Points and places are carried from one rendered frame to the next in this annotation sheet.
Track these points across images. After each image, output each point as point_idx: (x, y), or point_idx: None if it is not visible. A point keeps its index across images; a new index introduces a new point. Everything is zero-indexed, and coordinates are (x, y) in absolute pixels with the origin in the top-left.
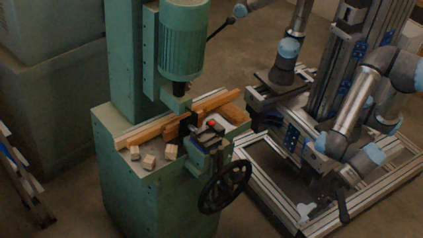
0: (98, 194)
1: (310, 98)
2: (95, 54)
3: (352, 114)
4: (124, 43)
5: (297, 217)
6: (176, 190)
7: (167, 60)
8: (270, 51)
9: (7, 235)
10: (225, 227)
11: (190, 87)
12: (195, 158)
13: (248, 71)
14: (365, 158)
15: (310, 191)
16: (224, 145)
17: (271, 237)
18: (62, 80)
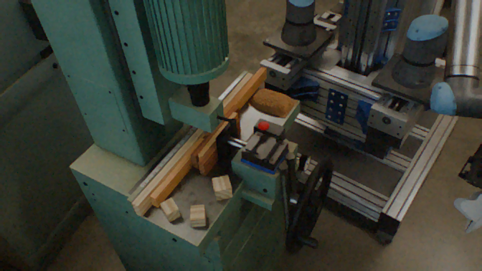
0: (116, 264)
1: (346, 49)
2: (41, 86)
3: (477, 43)
4: (91, 53)
5: (372, 198)
6: (239, 232)
7: (177, 55)
8: (243, 16)
9: None
10: None
11: None
12: (260, 183)
13: (229, 47)
14: None
15: (476, 178)
16: (292, 151)
17: (345, 231)
18: (8, 139)
